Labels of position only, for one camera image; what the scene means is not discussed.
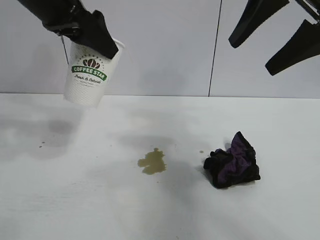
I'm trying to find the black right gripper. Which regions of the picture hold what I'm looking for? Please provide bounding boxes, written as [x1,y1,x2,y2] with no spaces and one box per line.
[227,0,320,76]

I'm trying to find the brown coffee spill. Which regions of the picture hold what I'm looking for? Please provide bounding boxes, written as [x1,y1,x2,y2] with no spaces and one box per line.
[136,147,168,175]

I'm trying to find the purple and black cloth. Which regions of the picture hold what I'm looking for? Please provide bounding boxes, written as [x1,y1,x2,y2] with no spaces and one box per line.
[202,131,261,190]

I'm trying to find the white paper coffee cup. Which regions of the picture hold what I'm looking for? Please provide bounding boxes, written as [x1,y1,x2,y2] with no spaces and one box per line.
[63,37,126,110]

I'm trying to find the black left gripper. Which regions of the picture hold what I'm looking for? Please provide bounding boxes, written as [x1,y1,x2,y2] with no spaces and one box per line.
[17,0,119,60]

